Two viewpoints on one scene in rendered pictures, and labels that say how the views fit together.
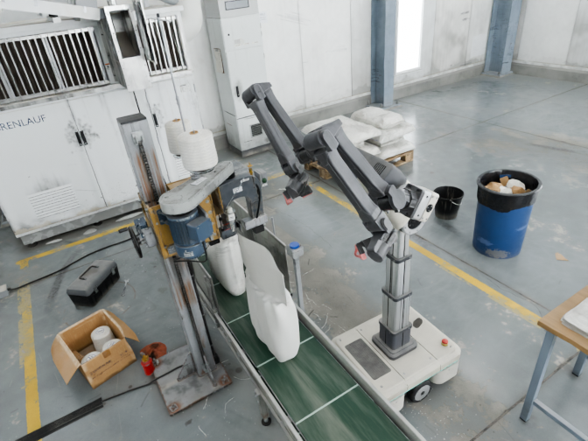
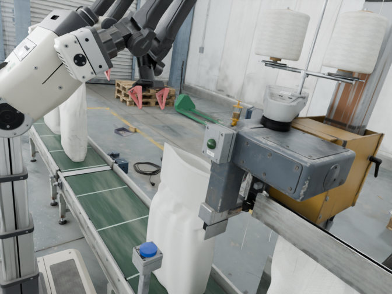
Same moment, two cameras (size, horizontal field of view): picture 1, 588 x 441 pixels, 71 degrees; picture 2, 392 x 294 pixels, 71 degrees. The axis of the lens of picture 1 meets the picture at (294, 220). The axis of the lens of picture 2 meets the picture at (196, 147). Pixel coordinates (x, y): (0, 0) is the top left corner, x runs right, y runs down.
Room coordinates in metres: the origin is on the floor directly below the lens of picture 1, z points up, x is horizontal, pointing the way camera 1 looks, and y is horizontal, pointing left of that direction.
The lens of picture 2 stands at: (2.85, -0.06, 1.53)
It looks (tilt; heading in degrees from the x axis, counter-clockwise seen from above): 20 degrees down; 167
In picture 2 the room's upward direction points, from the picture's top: 10 degrees clockwise
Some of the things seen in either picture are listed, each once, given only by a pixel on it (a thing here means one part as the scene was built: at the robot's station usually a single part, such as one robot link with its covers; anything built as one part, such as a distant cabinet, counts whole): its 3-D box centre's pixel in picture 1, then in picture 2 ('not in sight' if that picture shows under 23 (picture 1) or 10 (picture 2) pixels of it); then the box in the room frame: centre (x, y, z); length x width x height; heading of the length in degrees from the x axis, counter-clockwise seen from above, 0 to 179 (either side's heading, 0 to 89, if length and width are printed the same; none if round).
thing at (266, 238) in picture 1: (254, 237); not in sight; (2.72, 0.32, 0.54); 1.05 x 0.02 x 0.41; 29
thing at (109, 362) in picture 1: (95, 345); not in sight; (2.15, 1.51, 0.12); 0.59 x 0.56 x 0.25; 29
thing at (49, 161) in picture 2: not in sight; (55, 131); (-0.33, -0.97, 0.35); 2.26 x 0.48 x 0.14; 29
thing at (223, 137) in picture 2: (261, 178); (218, 143); (2.16, 0.16, 1.29); 0.08 x 0.05 x 0.09; 29
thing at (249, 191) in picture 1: (232, 190); (275, 175); (2.19, 0.34, 1.21); 0.30 x 0.25 x 0.30; 29
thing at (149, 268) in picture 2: (295, 249); (147, 257); (2.09, 0.01, 0.81); 0.08 x 0.08 x 0.06; 29
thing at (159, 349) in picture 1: (153, 351); not in sight; (2.14, 1.11, 0.02); 0.22 x 0.18 x 0.04; 29
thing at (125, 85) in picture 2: not in sight; (145, 87); (-3.90, 0.02, 0.36); 1.20 x 0.82 x 0.14; 115
